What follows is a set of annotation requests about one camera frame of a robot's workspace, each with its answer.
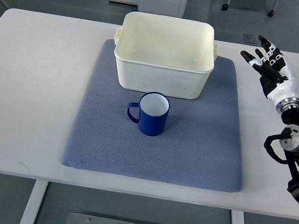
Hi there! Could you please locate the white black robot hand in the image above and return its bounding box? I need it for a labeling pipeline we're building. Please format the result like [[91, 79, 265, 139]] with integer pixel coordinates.
[[240, 36, 299, 114]]

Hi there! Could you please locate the blue mug white inside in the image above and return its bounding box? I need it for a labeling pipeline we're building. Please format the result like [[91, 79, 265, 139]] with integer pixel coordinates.
[[127, 92, 170, 137]]

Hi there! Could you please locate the cream plastic box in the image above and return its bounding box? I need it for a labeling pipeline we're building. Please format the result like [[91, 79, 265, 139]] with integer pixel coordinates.
[[114, 12, 218, 100]]

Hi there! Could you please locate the grey floor socket plate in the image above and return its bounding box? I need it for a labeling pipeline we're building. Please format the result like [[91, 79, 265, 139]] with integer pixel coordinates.
[[242, 33, 258, 44]]

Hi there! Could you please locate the right chair caster leg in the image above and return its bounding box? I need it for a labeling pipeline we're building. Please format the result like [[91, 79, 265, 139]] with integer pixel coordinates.
[[267, 0, 279, 17]]

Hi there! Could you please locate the chair caster leg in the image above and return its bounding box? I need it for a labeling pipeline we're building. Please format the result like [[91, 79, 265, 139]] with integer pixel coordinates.
[[221, 0, 231, 11], [267, 0, 279, 17]]

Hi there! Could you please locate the left chair caster leg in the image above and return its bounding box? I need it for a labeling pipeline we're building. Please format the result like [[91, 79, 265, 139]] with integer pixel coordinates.
[[221, 0, 231, 11]]

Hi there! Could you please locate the blue-grey textured mat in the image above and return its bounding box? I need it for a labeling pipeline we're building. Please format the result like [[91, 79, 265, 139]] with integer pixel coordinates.
[[61, 39, 243, 192]]

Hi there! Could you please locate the left white table leg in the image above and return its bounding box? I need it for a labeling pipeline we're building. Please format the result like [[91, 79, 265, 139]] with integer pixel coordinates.
[[19, 180, 49, 224]]

